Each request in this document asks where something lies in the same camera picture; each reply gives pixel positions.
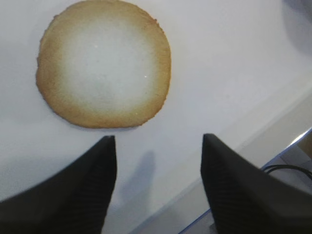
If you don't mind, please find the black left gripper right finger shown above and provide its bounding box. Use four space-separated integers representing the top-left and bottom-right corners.
200 134 312 234

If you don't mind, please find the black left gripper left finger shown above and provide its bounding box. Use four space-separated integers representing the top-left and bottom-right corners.
0 136 117 234

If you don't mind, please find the brown bottom bun half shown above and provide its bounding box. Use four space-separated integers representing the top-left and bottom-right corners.
36 0 171 128

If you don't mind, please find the large white serving tray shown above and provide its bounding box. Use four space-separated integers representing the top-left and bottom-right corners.
0 0 312 234

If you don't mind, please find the white paper tray liner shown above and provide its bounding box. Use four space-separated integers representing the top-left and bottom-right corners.
0 0 312 234

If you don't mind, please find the black cable under table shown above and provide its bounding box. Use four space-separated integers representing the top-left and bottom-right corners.
262 164 312 180

